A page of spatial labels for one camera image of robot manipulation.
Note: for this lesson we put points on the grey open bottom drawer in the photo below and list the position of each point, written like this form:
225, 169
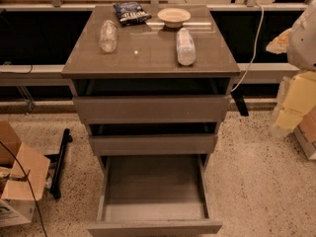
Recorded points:
153, 195

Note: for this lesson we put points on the grey drawer cabinet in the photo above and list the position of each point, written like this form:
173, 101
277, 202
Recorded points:
148, 51

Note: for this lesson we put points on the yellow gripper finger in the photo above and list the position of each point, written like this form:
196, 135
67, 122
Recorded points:
295, 98
279, 44

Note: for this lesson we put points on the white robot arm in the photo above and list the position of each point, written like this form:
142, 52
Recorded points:
301, 49

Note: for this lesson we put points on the grey middle drawer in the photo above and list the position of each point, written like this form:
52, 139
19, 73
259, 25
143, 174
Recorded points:
153, 138

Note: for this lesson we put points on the open cardboard box left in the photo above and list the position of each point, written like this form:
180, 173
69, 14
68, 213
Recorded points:
27, 170

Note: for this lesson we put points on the cardboard box right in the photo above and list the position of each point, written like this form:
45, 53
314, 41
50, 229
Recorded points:
306, 134

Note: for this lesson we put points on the blue chip bag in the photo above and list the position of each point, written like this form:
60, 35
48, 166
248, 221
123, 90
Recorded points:
131, 13

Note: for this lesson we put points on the blue label plastic bottle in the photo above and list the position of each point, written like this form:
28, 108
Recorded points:
186, 50

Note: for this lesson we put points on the beige bowl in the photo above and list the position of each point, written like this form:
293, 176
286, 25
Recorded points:
174, 17

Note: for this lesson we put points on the grey top drawer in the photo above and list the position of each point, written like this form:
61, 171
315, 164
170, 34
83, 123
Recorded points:
152, 100

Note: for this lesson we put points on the black bar on floor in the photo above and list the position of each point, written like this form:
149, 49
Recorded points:
59, 158

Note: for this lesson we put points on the clear crumpled plastic bottle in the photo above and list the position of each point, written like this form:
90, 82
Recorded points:
108, 40

